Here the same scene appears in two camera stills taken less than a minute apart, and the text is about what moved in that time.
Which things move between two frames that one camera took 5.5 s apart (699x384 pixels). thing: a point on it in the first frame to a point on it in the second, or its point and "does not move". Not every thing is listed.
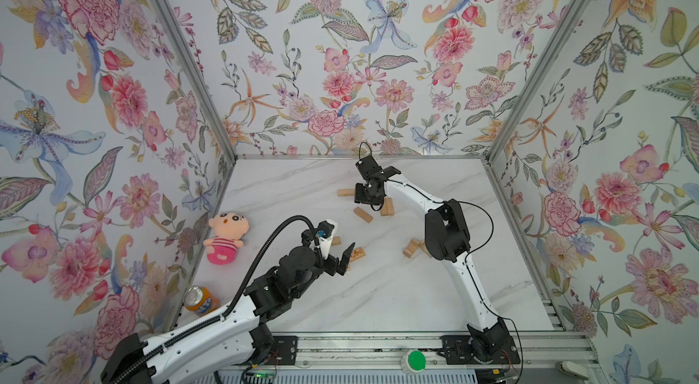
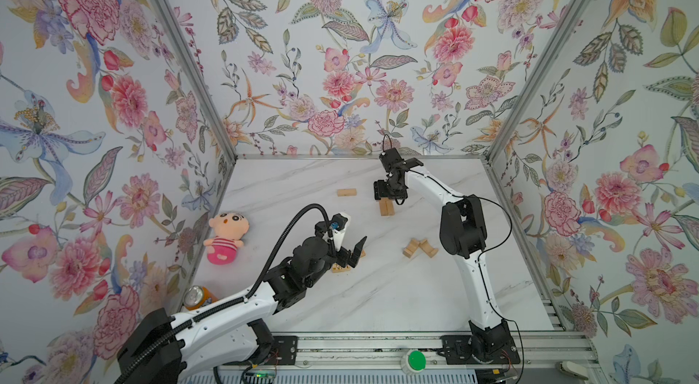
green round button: x=417 y=360 does not move
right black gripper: x=359 y=197 to x=379 y=191
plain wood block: x=389 y=205 does not move
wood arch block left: x=411 y=247 does not move
